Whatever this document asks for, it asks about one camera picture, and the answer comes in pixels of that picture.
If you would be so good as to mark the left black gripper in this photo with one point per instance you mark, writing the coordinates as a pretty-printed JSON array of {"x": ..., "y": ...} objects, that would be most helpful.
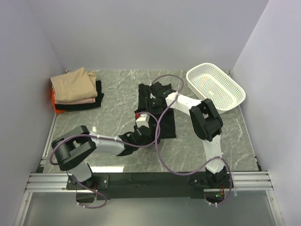
[{"x": 152, "y": 138}]

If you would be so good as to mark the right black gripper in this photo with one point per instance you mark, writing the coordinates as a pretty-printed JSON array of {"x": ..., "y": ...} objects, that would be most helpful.
[{"x": 160, "y": 111}]

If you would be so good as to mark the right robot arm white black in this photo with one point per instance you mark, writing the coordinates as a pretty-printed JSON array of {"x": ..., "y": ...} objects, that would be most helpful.
[{"x": 207, "y": 125}]

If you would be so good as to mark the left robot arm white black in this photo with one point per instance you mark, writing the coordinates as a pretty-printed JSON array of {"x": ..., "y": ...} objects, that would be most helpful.
[{"x": 70, "y": 151}]

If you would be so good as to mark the white perforated plastic basket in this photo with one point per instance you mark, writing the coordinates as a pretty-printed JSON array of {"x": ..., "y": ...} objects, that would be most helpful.
[{"x": 209, "y": 81}]

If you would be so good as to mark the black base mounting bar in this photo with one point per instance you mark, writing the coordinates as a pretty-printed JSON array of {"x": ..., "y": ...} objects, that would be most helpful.
[{"x": 146, "y": 185}]

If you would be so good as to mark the folded pink t-shirt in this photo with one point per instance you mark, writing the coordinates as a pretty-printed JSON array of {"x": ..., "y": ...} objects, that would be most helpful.
[{"x": 83, "y": 101}]

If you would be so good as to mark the folded black t-shirt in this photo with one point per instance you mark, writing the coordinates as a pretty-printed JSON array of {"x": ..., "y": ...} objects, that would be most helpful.
[{"x": 98, "y": 100}]

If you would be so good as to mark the folded beige t-shirt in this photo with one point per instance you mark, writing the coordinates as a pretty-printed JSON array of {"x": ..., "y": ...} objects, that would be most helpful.
[{"x": 74, "y": 86}]

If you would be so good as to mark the folded orange t-shirt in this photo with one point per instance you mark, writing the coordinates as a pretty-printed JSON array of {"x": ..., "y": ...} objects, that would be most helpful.
[{"x": 58, "y": 109}]

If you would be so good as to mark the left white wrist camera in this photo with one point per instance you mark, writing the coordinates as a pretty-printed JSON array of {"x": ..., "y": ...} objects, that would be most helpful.
[{"x": 142, "y": 120}]

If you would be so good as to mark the aluminium rail frame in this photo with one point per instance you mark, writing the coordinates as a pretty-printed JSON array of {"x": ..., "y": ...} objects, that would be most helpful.
[{"x": 46, "y": 202}]

